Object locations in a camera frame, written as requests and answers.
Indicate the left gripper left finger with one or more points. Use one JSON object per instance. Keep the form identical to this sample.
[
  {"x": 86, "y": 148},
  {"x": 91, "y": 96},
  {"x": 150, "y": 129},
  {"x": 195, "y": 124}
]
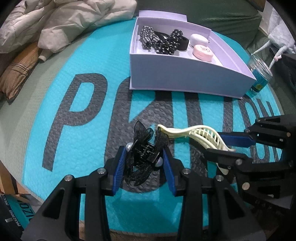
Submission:
[{"x": 58, "y": 217}]

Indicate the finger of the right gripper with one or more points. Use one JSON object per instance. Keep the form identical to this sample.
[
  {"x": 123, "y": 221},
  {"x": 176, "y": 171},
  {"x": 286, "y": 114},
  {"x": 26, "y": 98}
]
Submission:
[
  {"x": 231, "y": 159},
  {"x": 240, "y": 140}
]

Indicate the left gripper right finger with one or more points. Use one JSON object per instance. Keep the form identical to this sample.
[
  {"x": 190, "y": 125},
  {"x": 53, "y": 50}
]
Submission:
[{"x": 229, "y": 217}]

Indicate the cream claw hair clip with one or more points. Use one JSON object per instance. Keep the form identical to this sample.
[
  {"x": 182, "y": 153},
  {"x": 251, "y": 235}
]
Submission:
[{"x": 206, "y": 136}]

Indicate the black lace bow clip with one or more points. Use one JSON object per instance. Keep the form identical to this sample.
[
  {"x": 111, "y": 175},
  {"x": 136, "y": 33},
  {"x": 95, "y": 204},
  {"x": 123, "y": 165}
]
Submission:
[{"x": 144, "y": 154}]

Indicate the pink round tin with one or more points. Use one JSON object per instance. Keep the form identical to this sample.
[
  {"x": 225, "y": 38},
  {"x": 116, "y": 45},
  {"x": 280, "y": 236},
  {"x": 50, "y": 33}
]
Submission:
[{"x": 203, "y": 53}]

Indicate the white round compact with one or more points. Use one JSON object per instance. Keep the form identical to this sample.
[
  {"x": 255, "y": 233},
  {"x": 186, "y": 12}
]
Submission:
[{"x": 197, "y": 39}]

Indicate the black elastic hair band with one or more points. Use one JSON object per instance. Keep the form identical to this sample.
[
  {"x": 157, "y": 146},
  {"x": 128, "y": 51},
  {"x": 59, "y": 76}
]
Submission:
[{"x": 183, "y": 44}]

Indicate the black polka dot scrunchie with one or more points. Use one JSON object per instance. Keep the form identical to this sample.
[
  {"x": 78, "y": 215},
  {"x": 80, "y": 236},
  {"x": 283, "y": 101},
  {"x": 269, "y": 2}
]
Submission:
[{"x": 170, "y": 46}]

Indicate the black claw hair clip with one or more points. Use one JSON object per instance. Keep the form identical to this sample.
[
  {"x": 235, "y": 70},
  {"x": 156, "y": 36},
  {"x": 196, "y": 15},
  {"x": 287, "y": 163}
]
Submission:
[{"x": 162, "y": 36}]

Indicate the black white checkered scrunchie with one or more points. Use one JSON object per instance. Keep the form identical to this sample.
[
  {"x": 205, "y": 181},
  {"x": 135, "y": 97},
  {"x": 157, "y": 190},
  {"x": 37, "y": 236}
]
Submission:
[{"x": 149, "y": 39}]

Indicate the teal poizon box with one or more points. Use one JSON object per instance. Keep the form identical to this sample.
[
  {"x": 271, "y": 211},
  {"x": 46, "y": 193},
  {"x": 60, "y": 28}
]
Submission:
[{"x": 15, "y": 214}]

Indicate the clear glass jar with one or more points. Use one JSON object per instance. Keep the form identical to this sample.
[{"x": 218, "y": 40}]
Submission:
[{"x": 261, "y": 72}]

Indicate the white plush toy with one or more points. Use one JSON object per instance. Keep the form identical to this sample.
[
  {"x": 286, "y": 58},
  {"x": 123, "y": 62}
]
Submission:
[{"x": 279, "y": 36}]

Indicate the dark green cushion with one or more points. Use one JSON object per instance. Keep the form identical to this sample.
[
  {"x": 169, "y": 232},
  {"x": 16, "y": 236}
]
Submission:
[{"x": 238, "y": 20}]

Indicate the white open gift box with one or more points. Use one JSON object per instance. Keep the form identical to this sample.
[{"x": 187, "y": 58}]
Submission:
[{"x": 226, "y": 75}]

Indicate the brown plaid pillow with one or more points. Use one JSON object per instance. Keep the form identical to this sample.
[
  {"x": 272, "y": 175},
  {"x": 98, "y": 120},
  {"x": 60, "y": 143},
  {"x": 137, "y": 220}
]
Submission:
[{"x": 18, "y": 71}]

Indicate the beige puffer jacket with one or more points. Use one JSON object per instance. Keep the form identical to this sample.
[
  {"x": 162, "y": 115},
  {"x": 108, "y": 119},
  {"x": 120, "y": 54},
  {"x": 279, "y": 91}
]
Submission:
[{"x": 55, "y": 24}]

